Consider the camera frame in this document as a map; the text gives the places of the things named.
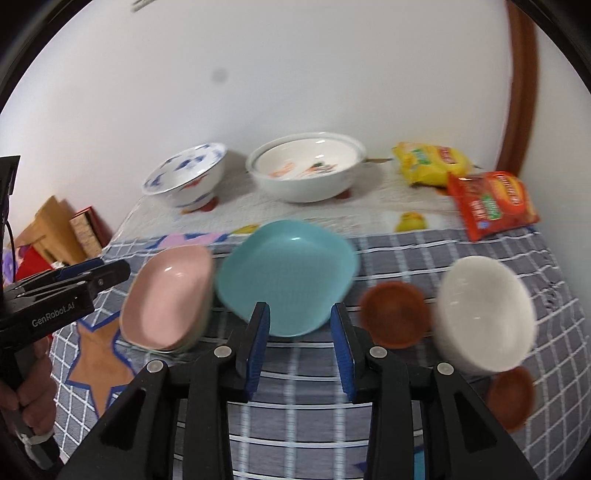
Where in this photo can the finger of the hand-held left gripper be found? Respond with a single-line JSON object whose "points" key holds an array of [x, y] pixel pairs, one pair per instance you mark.
{"points": [[78, 268], [111, 274]]}

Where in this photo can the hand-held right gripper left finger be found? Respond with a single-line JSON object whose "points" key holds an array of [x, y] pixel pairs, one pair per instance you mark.
{"points": [[261, 350]]}

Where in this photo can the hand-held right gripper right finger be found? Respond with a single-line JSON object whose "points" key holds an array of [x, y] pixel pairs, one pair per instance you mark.
{"points": [[344, 355]]}

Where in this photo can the pink bowl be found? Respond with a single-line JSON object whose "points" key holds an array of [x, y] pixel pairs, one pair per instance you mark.
{"points": [[166, 295]]}

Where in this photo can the small brown dish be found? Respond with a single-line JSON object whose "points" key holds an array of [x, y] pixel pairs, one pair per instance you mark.
{"points": [[395, 316], [510, 399]]}

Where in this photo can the teal plate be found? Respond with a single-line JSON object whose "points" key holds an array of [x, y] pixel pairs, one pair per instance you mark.
{"points": [[286, 272]]}

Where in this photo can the plain white bowl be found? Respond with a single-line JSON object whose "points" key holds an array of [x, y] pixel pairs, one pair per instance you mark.
{"points": [[485, 314]]}

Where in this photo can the person's left hand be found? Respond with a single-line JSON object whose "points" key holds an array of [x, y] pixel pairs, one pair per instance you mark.
{"points": [[39, 392]]}

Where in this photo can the red-topped patterned box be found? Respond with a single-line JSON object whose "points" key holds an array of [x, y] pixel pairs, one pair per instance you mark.
{"points": [[90, 233]]}

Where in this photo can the cardboard box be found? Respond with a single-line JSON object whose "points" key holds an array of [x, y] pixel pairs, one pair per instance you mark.
{"points": [[51, 226]]}

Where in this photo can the grey checked cloth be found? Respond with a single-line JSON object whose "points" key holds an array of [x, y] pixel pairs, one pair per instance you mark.
{"points": [[304, 415]]}

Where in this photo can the blue patterned white bowl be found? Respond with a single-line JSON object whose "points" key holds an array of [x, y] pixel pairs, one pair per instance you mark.
{"points": [[184, 175]]}

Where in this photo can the white printed tablecloth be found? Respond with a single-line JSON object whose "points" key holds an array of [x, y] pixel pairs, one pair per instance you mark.
{"points": [[360, 212]]}

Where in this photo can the large white printed bowl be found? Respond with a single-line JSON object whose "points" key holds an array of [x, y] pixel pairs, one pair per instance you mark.
{"points": [[304, 175]]}

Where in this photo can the yellow chip bag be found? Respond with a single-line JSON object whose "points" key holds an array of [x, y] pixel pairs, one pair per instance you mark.
{"points": [[431, 164]]}

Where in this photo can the red chip bag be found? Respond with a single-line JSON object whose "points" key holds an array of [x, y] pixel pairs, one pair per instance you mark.
{"points": [[494, 203]]}

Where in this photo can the brown wooden door frame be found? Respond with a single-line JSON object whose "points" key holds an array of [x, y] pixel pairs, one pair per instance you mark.
{"points": [[521, 92]]}

